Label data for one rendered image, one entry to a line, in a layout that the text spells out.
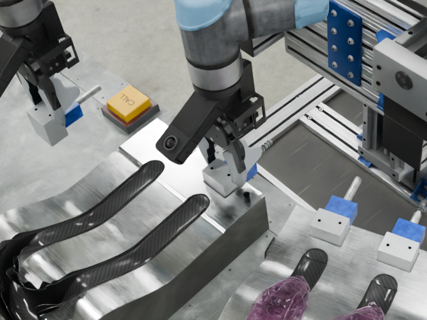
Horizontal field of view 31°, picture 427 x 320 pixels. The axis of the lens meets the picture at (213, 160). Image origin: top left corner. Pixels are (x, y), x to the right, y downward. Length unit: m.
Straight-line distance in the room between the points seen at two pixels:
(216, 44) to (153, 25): 1.97
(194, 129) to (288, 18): 0.21
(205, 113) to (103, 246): 0.27
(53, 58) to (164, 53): 1.60
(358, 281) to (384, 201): 0.91
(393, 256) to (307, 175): 0.98
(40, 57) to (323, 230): 0.50
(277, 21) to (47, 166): 0.62
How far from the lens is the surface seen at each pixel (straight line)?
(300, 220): 1.22
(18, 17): 1.17
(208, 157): 1.21
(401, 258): 1.15
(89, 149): 1.46
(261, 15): 0.99
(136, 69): 2.80
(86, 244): 1.20
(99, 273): 1.15
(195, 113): 1.09
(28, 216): 1.24
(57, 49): 1.23
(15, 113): 1.58
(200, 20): 0.97
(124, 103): 1.47
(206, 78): 1.04
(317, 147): 2.17
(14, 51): 1.20
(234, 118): 1.11
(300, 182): 2.09
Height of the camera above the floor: 1.85
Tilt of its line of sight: 49 degrees down
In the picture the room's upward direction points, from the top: 12 degrees counter-clockwise
